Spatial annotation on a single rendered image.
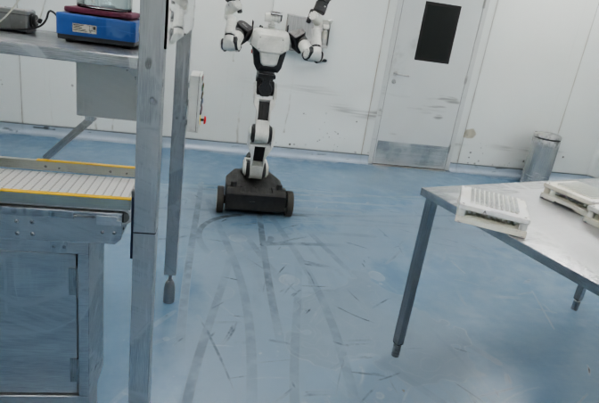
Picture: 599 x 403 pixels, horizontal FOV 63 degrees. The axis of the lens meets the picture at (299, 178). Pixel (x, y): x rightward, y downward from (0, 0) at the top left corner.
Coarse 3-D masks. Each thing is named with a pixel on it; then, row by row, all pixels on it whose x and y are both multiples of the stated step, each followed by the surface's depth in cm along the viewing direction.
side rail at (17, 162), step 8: (0, 160) 156; (8, 160) 156; (16, 160) 156; (24, 160) 157; (32, 160) 157; (16, 168) 157; (24, 168) 157; (32, 168) 158; (40, 168) 158; (48, 168) 158; (56, 168) 159; (64, 168) 159; (72, 168) 159; (80, 168) 160; (88, 168) 160; (96, 168) 161; (104, 168) 161; (112, 168) 161; (120, 168) 162; (120, 176) 163; (128, 176) 163
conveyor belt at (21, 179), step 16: (0, 176) 150; (16, 176) 152; (32, 176) 154; (48, 176) 156; (64, 176) 157; (80, 176) 159; (96, 176) 161; (64, 192) 146; (80, 192) 147; (96, 192) 149; (112, 192) 150; (128, 192) 152; (80, 208) 138; (96, 208) 139
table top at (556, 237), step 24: (432, 192) 209; (456, 192) 214; (504, 192) 224; (528, 192) 229; (552, 216) 201; (576, 216) 205; (504, 240) 176; (528, 240) 172; (552, 240) 175; (576, 240) 179; (552, 264) 160; (576, 264) 158
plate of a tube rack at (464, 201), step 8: (464, 192) 191; (488, 192) 196; (464, 200) 182; (488, 200) 186; (520, 200) 191; (464, 208) 177; (472, 208) 176; (480, 208) 176; (488, 208) 177; (520, 208) 182; (496, 216) 174; (504, 216) 173; (512, 216) 173; (520, 216) 173; (528, 216) 175; (528, 224) 171
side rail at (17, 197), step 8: (0, 192) 132; (8, 192) 132; (0, 200) 133; (8, 200) 133; (16, 200) 133; (24, 200) 134; (32, 200) 134; (40, 200) 134; (48, 200) 134; (56, 200) 135; (64, 200) 135; (72, 200) 135; (80, 200) 136; (88, 200) 136; (96, 200) 136; (104, 200) 137; (112, 200) 137; (120, 200) 137; (104, 208) 137; (112, 208) 138; (120, 208) 138; (128, 208) 138
